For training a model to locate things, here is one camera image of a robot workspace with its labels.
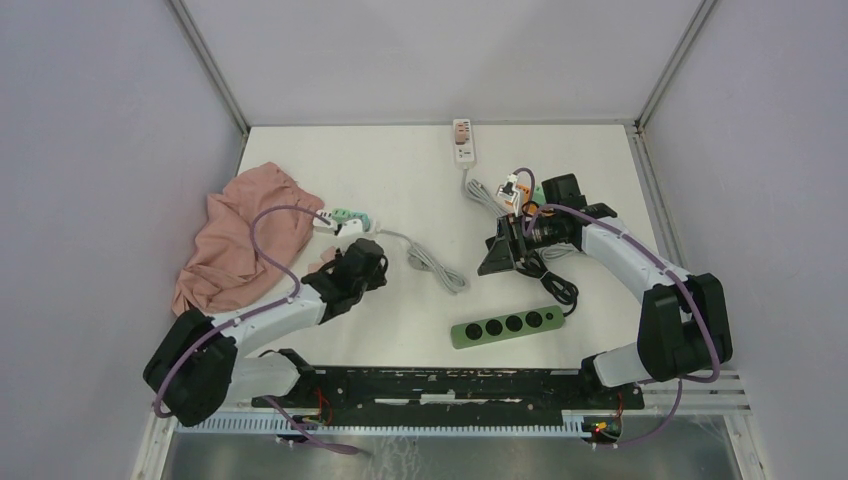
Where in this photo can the green USB adapter plug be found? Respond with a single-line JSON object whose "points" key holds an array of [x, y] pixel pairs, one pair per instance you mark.
{"points": [[341, 215]]}

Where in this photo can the white slim power strip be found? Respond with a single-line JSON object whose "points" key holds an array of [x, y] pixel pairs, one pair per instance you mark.
{"points": [[464, 155]]}

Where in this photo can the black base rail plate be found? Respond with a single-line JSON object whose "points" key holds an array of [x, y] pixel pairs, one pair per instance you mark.
{"points": [[450, 397]]}

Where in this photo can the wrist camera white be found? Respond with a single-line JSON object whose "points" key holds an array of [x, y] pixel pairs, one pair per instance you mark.
{"points": [[350, 228], [510, 192]]}

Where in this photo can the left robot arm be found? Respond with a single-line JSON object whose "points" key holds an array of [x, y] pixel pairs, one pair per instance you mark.
{"points": [[204, 362]]}

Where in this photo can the teal USB adapter plug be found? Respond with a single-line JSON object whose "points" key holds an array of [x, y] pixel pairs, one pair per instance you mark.
{"points": [[362, 217]]}

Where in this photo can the pink cloth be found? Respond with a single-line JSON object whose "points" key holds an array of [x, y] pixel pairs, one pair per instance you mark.
{"points": [[225, 272]]}

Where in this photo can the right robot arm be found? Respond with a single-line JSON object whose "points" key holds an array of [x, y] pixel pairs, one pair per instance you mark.
{"points": [[683, 328]]}

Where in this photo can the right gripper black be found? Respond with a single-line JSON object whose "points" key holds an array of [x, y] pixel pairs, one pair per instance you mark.
{"points": [[499, 258]]}

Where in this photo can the pink adapter on white strip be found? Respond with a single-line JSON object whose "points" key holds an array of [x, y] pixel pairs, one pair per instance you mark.
{"points": [[461, 133]]}

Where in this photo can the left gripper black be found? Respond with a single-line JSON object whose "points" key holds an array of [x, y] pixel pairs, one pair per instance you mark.
{"points": [[379, 279]]}

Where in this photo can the orange power strip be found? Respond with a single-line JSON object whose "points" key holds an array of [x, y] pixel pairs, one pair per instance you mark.
{"points": [[526, 193]]}

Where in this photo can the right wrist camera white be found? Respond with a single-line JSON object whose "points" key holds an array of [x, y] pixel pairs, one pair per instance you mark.
{"points": [[510, 192]]}

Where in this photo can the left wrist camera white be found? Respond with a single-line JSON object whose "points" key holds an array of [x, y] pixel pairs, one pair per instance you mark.
{"points": [[350, 228]]}

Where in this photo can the green power strip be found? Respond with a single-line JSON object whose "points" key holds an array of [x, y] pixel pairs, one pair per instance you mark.
{"points": [[506, 327]]}

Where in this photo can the white USB power strip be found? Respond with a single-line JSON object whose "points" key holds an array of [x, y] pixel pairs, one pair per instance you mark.
{"points": [[324, 223]]}

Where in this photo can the green adapter on orange strip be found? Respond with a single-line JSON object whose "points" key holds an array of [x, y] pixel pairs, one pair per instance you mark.
{"points": [[538, 195]]}

